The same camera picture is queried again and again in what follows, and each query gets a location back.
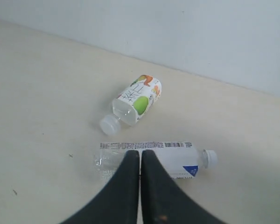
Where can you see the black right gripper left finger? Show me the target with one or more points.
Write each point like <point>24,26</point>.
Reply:
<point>117,202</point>

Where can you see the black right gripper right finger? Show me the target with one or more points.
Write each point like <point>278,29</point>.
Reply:
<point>163,202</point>

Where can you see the clear white label water bottle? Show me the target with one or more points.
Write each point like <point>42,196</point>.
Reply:
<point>181,160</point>

